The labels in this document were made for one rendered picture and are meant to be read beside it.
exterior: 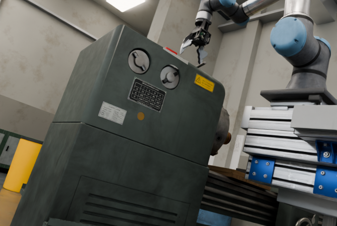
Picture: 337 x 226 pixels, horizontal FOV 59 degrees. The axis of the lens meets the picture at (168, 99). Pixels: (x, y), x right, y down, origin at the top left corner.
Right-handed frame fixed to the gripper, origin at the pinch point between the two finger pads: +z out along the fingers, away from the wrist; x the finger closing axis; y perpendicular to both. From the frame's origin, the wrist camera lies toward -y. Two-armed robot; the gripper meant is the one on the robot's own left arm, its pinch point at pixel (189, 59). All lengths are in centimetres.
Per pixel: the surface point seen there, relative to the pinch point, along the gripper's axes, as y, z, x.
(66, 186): 14, 69, -40
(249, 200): 4, 55, 57
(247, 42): -326, -275, 337
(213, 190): 4, 56, 30
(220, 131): 3.7, 27.6, 26.7
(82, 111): 11, 44, -43
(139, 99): 14.2, 32.3, -25.5
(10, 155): -548, 94, 6
